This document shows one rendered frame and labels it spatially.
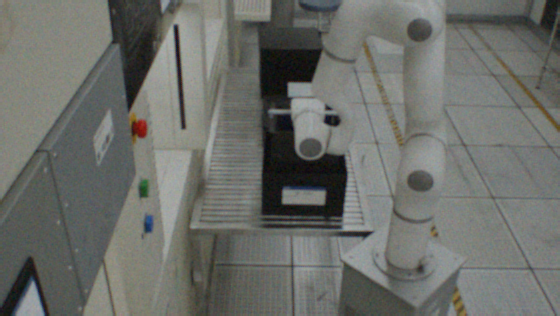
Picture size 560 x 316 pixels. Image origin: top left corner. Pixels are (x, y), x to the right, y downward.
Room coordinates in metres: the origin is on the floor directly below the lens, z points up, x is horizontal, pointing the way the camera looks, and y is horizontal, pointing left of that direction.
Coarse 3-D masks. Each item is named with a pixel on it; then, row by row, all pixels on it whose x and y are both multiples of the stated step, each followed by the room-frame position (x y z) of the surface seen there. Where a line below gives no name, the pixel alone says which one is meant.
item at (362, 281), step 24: (432, 240) 1.36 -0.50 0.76; (360, 264) 1.24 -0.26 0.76; (456, 264) 1.25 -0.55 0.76; (360, 288) 1.21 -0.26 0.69; (384, 288) 1.15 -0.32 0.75; (408, 288) 1.14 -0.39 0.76; (432, 288) 1.15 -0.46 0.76; (360, 312) 1.20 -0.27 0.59; (384, 312) 1.15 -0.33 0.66; (408, 312) 1.10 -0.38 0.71; (432, 312) 1.17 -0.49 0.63
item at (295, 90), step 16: (288, 96) 1.56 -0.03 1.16; (304, 96) 1.56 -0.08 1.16; (272, 112) 1.59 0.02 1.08; (288, 112) 1.59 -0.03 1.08; (336, 112) 1.60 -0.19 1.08; (272, 128) 1.52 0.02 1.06; (272, 144) 1.64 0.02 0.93; (288, 144) 1.50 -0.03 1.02; (272, 160) 1.50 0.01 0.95; (288, 160) 1.50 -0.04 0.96; (304, 160) 1.50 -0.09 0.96; (320, 160) 1.50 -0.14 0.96; (336, 160) 1.50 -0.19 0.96
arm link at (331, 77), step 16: (320, 64) 1.33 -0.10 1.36; (336, 64) 1.30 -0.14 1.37; (352, 64) 1.31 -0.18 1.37; (320, 80) 1.31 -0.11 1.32; (336, 80) 1.30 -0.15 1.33; (320, 96) 1.31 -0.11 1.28; (336, 96) 1.31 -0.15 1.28; (352, 112) 1.33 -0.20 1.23; (336, 128) 1.36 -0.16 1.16; (352, 128) 1.31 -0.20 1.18; (336, 144) 1.32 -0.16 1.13
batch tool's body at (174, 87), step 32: (192, 0) 1.71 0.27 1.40; (160, 32) 1.32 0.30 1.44; (192, 32) 1.69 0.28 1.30; (128, 64) 1.00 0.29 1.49; (160, 64) 1.69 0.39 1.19; (192, 64) 1.69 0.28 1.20; (128, 96) 0.97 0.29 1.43; (160, 96) 1.69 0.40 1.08; (192, 96) 1.69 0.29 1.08; (160, 128) 1.69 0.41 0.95; (192, 128) 1.69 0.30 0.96; (160, 160) 1.62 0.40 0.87; (192, 160) 1.67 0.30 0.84; (160, 192) 1.43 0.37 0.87; (160, 224) 1.11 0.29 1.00; (160, 256) 1.09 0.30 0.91; (160, 288) 1.02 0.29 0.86; (192, 288) 1.47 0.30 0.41
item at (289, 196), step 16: (272, 176) 1.46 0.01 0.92; (288, 176) 1.46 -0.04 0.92; (304, 176) 1.46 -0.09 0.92; (320, 176) 1.46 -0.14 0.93; (336, 176) 1.46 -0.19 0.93; (272, 192) 1.46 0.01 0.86; (288, 192) 1.46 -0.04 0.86; (304, 192) 1.46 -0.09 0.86; (320, 192) 1.46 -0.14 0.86; (336, 192) 1.46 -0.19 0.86; (272, 208) 1.46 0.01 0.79; (288, 208) 1.46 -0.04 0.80; (304, 208) 1.46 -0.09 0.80; (320, 208) 1.46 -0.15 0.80; (336, 208) 1.46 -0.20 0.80
